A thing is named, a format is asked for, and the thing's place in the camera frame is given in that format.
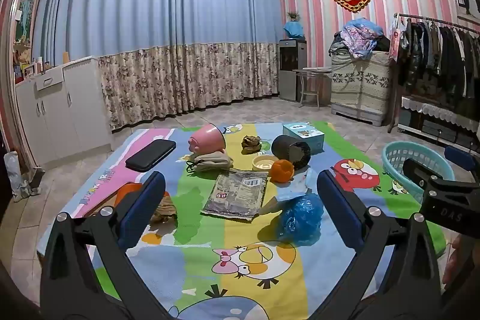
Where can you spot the black phone case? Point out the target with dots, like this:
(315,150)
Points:
(150,155)

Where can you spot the row of hanging clothes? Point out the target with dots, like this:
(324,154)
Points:
(442,57)

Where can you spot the small potted plant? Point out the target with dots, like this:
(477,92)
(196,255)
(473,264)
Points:
(293,16)

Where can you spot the pile of clothes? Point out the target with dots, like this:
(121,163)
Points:
(360,37)

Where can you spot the teal plastic basket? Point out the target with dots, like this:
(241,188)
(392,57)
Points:
(397,158)

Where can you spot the pink pig cup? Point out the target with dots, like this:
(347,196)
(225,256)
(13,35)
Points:
(206,140)

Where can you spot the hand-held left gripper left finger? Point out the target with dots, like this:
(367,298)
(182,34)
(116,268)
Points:
(144,207)

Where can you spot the patterned cloth covered cabinet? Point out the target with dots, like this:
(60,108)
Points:
(360,87)

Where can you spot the white plastic bag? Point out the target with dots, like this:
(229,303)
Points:
(18,177)

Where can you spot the teal tissue box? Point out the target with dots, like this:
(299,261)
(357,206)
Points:
(303,136)

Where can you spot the blue plastic bag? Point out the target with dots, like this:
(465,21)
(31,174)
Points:
(300,218)

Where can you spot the blue cloth covered bottle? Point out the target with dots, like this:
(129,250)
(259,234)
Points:
(293,30)

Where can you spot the small white bowl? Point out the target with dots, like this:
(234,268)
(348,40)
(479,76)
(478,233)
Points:
(264,162)

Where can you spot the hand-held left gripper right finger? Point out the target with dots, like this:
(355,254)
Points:
(339,207)

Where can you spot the blue and floral curtain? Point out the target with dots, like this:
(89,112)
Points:
(168,24)

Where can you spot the pink hanging bag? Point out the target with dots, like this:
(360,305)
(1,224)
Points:
(394,42)

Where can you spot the person's right hand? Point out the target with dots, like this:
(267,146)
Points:
(453,260)

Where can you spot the black cylindrical cup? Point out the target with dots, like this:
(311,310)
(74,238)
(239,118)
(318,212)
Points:
(288,151)

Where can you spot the grey water dispenser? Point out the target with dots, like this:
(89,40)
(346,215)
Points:
(290,72)

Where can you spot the beige cloth pouch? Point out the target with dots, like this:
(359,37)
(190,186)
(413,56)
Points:
(212,160)

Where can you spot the cartoon printed blanket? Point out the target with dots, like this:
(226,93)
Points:
(243,241)

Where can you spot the low cabinet with lace cloth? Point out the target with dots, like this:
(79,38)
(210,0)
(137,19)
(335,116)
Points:
(435,117)

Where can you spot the orange plastic cup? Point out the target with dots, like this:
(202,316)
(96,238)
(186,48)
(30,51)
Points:
(282,170)

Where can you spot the metal clothes rack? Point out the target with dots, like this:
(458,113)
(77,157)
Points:
(431,20)

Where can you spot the white cabinet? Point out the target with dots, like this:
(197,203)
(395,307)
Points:
(82,106)

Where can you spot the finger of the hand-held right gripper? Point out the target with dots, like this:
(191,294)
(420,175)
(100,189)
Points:
(431,177)
(459,157)

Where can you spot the grey snack packet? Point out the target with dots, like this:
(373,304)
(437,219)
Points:
(236,194)

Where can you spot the colourful wall painting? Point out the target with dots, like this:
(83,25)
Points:
(26,12)

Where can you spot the small metal table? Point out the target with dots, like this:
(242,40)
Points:
(311,80)

